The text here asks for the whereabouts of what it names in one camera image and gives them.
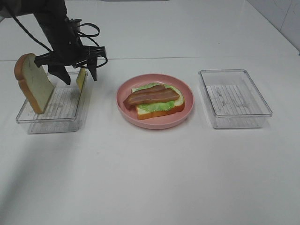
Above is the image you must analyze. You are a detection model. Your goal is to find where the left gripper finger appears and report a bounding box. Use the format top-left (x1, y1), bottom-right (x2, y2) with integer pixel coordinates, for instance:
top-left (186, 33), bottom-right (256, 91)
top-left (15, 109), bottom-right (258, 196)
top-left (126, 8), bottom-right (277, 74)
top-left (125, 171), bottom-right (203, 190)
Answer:
top-left (87, 57), bottom-right (98, 81)
top-left (48, 65), bottom-right (71, 85)

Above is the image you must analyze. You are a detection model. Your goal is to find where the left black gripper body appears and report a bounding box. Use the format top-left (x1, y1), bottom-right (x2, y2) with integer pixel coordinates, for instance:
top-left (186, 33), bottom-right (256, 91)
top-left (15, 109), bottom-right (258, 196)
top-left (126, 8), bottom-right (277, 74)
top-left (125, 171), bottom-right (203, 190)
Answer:
top-left (35, 21), bottom-right (107, 68)

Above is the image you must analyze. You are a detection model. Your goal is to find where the yellow cheese slice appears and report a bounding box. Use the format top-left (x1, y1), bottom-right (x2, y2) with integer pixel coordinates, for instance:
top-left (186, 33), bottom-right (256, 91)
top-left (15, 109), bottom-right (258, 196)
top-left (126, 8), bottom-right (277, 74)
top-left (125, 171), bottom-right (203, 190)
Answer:
top-left (76, 68), bottom-right (87, 101)

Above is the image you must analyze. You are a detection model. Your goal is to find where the bread slice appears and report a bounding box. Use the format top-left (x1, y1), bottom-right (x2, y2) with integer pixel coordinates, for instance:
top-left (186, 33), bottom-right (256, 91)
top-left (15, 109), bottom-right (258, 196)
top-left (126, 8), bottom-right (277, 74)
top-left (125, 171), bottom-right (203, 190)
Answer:
top-left (14, 53), bottom-right (54, 114)
top-left (130, 101), bottom-right (185, 120)

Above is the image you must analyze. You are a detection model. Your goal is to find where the bacon strip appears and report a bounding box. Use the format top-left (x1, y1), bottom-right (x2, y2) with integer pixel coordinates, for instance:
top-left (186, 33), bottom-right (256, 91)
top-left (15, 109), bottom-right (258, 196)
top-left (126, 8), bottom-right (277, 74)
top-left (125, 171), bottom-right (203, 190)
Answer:
top-left (123, 84), bottom-right (166, 111)
top-left (124, 88), bottom-right (180, 105)

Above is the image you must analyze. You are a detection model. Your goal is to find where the green lettuce leaf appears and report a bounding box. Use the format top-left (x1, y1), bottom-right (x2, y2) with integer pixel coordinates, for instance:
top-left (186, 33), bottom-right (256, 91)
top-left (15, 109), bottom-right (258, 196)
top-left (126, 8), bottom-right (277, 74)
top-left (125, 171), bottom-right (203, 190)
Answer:
top-left (131, 82), bottom-right (184, 114)

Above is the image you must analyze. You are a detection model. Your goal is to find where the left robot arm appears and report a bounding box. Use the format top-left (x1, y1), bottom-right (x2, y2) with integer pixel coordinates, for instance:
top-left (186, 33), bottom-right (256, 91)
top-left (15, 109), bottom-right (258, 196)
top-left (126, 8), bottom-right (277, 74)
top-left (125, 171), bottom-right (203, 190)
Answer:
top-left (0, 0), bottom-right (107, 85)

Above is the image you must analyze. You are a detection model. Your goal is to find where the left clear plastic container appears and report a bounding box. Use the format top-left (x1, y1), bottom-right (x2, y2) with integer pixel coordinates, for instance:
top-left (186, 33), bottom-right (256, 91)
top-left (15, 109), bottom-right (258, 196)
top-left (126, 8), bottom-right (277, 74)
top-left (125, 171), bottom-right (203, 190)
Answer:
top-left (16, 70), bottom-right (90, 134)

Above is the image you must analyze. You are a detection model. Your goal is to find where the clear plastic container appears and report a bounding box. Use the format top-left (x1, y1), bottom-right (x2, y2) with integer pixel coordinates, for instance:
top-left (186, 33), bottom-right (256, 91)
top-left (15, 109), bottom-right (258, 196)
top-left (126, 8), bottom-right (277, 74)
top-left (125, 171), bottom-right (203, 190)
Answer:
top-left (16, 70), bottom-right (90, 134)
top-left (199, 69), bottom-right (273, 129)

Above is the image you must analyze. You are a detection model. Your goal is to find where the pink round plate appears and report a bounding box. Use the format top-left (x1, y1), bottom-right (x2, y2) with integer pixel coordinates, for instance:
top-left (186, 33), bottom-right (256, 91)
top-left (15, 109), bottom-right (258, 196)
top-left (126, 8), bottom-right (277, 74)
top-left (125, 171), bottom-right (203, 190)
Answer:
top-left (116, 74), bottom-right (195, 129)

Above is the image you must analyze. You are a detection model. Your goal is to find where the right clear plastic container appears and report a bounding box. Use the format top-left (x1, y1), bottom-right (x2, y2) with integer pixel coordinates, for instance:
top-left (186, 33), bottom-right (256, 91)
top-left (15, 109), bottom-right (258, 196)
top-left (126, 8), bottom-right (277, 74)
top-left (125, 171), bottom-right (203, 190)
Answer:
top-left (199, 69), bottom-right (273, 129)

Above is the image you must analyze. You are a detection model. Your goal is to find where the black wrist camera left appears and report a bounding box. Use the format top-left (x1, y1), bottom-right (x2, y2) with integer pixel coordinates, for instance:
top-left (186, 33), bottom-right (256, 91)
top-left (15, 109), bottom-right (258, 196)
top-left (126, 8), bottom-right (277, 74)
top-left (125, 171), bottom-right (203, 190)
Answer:
top-left (69, 19), bottom-right (82, 32)

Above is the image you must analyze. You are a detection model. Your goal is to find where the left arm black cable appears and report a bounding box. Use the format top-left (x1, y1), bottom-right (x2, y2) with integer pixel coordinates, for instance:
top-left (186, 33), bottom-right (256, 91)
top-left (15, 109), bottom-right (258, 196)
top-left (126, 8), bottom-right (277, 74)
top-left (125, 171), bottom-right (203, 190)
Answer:
top-left (4, 0), bottom-right (109, 69)

